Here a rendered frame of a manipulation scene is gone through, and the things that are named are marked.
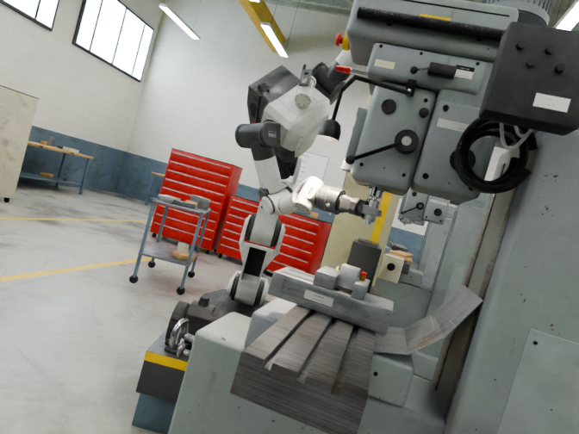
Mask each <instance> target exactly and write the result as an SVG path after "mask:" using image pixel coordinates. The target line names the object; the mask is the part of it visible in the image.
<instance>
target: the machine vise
mask: <svg viewBox="0 0 579 434"><path fill-rule="evenodd" d="M359 278H360V277H359ZM313 280H314V276H313V275H310V274H308V273H305V272H302V271H300V270H295V269H292V268H290V267H285V268H283V269H280V270H276V271H274V272H273V275H272V278H271V284H270V287H269V290H268V295H273V296H276V297H277V298H280V299H283V300H286V301H290V302H293V303H295V304H297V305H300V306H303V307H307V308H310V309H313V310H315V311H317V312H320V313H324V314H327V315H330V316H333V317H334V318H337V319H342V320H344V321H347V322H350V323H352V324H354V325H357V326H362V327H364V328H367V329H370V330H372V331H374V332H379V333H382V334H384V335H386V334H387V330H388V328H389V322H390V320H391V316H392V313H393V305H394V302H393V301H390V300H387V299H384V298H382V297H379V296H376V295H373V294H368V293H367V290H368V287H369V284H370V280H368V279H365V281H364V282H363V281H360V280H359V279H357V281H356V282H355V283H354V286H353V289H352V290H351V289H349V288H344V287H341V286H338V285H337V286H336V287H335V288H334V289H333V290H331V289H328V288H323V287H321V286H318V285H314V284H313Z"/></svg>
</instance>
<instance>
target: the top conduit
mask: <svg viewBox="0 0 579 434"><path fill-rule="evenodd" d="M357 18H359V19H360V18H361V19H365V20H366V19H367V21H368V20H369V21H375V22H385V23H386V22H387V25H388V26H391V24H395V25H396V24H397V25H399V26H400V25H403V27H404V26H405V27H406V26H408V27H411V28H412V27H414V28H419V29H423V28H424V30H430V31H437V32H438V31H439V32H441V33H442V32H443V33H448V34H455V35H460V36H461V35H462V36H467V37H468V36H469V37H471V38H472V37H473V38H476V40H479V41H482V39H483V40H491V41H496V42H497V41H498V42H501V37H502V36H503V34H504V33H505V31H506V29H501V28H500V29H499V28H492V27H485V26H481V25H480V26H478V25H474V24H473V25H472V24H468V23H466V24H465V23H461V22H455V21H450V20H449V21H448V20H441V19H437V18H436V19H435V18H431V17H426V16H425V17H424V16H418V15H410V14H405V13H404V14H403V13H399V12H398V13H397V12H393V11H387V10H381V9H375V8H374V9H373V8H369V7H368V8H367V7H363V6H362V7H361V6H359V7H358V12H357Z"/></svg>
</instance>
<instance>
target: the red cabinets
mask: <svg viewBox="0 0 579 434"><path fill-rule="evenodd" d="M241 172H242V168H240V167H239V166H236V165H234V164H229V163H225V162H221V161H219V160H215V159H212V158H206V157H204V156H200V155H196V154H194V153H190V152H185V151H181V150H178V149H175V148H172V149H171V155H170V158H169V162H168V165H167V168H166V172H165V178H164V181H163V184H162V188H161V191H160V195H170V196H173V197H177V198H179V199H181V200H180V201H182V202H186V200H188V201H190V198H191V196H192V195H199V196H202V197H204V198H207V199H210V204H209V208H210V209H211V210H210V212H209V217H208V221H207V225H206V227H205V231H204V234H203V237H202V243H201V246H200V247H201V248H204V249H207V250H206V254H209V251H212V250H214V252H218V253H220V254H219V256H218V257H219V258H222V254H223V255H226V256H229V257H233V258H236V259H239V260H241V261H242V259H241V254H240V245H239V242H240V236H241V233H242V229H243V226H244V223H245V220H246V218H247V217H248V216H249V214H250V215H253V214H254V213H257V212H258V206H259V203H260V201H255V200H252V199H249V198H245V197H242V196H237V195H235V194H236V190H237V188H238V184H239V180H240V175H241ZM164 211H165V205H162V204H159V203H158V204H157V207H156V210H155V214H154V217H153V223H152V226H151V230H150V232H151V233H153V235H152V237H154V238H155V237H156V233H157V234H159V229H160V225H161V221H162V219H163V215H164ZM199 216H200V214H194V213H191V212H188V211H184V210H182V209H178V208H172V207H169V208H168V211H167V215H166V218H165V224H164V227H163V231H162V234H161V235H162V236H165V237H168V238H171V239H175V240H179V241H182V242H184V243H187V244H191V245H192V241H193V238H194V235H195V231H196V226H197V222H198V219H199ZM278 219H279V220H280V221H281V223H282V224H284V227H285V232H284V236H283V241H282V244H281V247H280V251H279V253H278V255H277V256H275V257H274V258H273V260H272V261H271V262H270V263H269V264H268V265H267V267H266V268H265V269H264V274H265V272H266V271H267V270H271V271H276V270H280V269H283V268H285V267H290V268H292V269H295V270H300V271H302V272H305V273H308V274H310V275H313V276H314V275H315V272H316V271H317V270H318V269H319V266H320V263H321V258H322V254H323V251H324V248H325V245H326V242H327V236H328V234H329V230H330V227H331V224H332V223H331V222H328V221H325V220H320V219H316V218H314V217H311V216H307V215H305V214H299V213H296V212H293V213H291V214H283V215H278Z"/></svg>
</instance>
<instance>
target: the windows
mask: <svg viewBox="0 0 579 434"><path fill-rule="evenodd" d="M0 3H1V4H3V5H5V6H7V7H8V8H10V9H12V10H14V11H15V12H17V13H19V14H20V15H22V16H25V17H26V18H28V19H29V20H31V21H32V22H35V23H37V24H38V25H40V26H42V27H43V28H45V29H47V30H48V31H51V32H52V31H53V24H54V21H55V17H56V14H57V10H58V7H59V0H0ZM153 31H154V29H153V28H152V27H151V26H149V25H148V24H147V23H146V22H144V21H143V20H142V19H141V18H140V17H139V16H137V15H136V14H135V13H134V12H133V11H132V10H131V9H130V8H128V7H127V6H126V5H125V4H124V3H122V2H121V1H120V0H83V2H82V4H81V8H80V11H79V15H78V21H77V25H76V28H75V32H74V35H73V39H72V44H73V45H74V46H76V47H78V48H80V49H82V50H84V51H85V52H87V53H89V54H90V55H92V56H94V57H96V58H97V59H100V60H101V61H102V62H104V63H106V64H107V65H110V66H112V67H113V68H115V69H116V70H118V71H120V72H122V73H124V74H125V75H127V76H129V77H131V78H132V79H134V80H136V81H137V82H140V81H141V78H142V74H143V71H144V67H145V64H146V58H147V55H148V51H149V47H150V45H151V41H152V37H153Z"/></svg>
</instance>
